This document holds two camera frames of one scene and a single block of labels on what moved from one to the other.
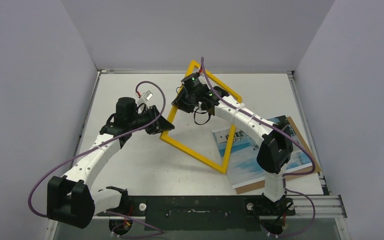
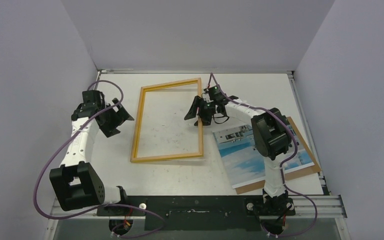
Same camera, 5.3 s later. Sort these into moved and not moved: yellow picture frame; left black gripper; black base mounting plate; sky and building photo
Moved: yellow picture frame; left black gripper
Not moved: sky and building photo; black base mounting plate
